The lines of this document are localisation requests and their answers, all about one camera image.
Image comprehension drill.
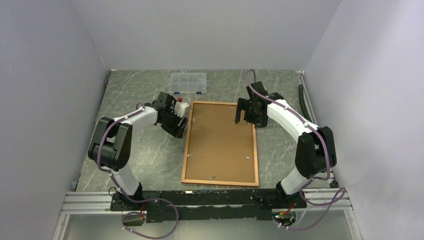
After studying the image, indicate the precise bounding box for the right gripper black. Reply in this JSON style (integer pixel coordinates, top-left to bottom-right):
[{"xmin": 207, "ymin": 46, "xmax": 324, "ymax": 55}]
[{"xmin": 235, "ymin": 97, "xmax": 268, "ymax": 128}]

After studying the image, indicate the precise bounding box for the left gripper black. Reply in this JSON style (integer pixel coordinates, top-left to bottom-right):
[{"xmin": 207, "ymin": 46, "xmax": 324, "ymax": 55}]
[{"xmin": 159, "ymin": 108, "xmax": 188, "ymax": 138}]

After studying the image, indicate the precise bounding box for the brown backing board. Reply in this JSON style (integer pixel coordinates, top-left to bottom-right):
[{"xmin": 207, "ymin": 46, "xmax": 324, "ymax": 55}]
[{"xmin": 184, "ymin": 103, "xmax": 257, "ymax": 184}]

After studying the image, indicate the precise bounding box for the wooden picture frame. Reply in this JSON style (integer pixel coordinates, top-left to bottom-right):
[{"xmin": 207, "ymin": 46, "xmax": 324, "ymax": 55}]
[{"xmin": 181, "ymin": 100, "xmax": 260, "ymax": 188}]

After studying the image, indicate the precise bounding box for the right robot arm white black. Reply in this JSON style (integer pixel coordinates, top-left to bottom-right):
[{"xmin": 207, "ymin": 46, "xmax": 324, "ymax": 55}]
[{"xmin": 234, "ymin": 81, "xmax": 337, "ymax": 208}]

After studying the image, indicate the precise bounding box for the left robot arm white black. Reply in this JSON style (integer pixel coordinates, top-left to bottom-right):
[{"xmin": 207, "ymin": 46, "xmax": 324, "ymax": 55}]
[{"xmin": 87, "ymin": 92, "xmax": 190, "ymax": 210}]

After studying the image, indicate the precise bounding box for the clear plastic organizer box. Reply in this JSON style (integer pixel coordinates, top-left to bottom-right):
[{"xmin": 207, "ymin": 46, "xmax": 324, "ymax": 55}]
[{"xmin": 168, "ymin": 72, "xmax": 208, "ymax": 95}]

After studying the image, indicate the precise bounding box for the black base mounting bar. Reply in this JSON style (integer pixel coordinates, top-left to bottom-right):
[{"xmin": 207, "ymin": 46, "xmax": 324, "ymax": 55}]
[{"xmin": 109, "ymin": 188, "xmax": 307, "ymax": 223}]

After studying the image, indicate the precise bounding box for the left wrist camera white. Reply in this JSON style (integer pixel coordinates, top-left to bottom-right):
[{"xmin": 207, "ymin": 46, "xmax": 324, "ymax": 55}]
[{"xmin": 174, "ymin": 97, "xmax": 190, "ymax": 118}]

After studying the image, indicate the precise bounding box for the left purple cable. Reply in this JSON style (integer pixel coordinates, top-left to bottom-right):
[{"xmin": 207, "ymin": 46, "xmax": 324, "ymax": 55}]
[{"xmin": 96, "ymin": 102, "xmax": 180, "ymax": 239}]

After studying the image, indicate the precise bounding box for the purple cable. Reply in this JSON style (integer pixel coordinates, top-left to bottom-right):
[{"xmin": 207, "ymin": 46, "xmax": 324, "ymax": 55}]
[
  {"xmin": 246, "ymin": 68, "xmax": 347, "ymax": 232},
  {"xmin": 96, "ymin": 102, "xmax": 180, "ymax": 239}
]

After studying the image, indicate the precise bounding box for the black corrugated hose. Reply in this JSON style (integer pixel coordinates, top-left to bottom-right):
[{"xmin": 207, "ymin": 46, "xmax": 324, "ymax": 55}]
[{"xmin": 298, "ymin": 84, "xmax": 312, "ymax": 122}]

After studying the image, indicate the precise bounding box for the aluminium extrusion rail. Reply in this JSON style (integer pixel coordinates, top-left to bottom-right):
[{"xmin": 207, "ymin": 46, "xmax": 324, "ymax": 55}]
[{"xmin": 60, "ymin": 191, "xmax": 112, "ymax": 215}]

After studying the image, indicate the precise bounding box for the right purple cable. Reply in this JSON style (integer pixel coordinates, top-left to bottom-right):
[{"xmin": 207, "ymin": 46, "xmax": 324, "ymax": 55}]
[{"xmin": 246, "ymin": 68, "xmax": 347, "ymax": 232}]

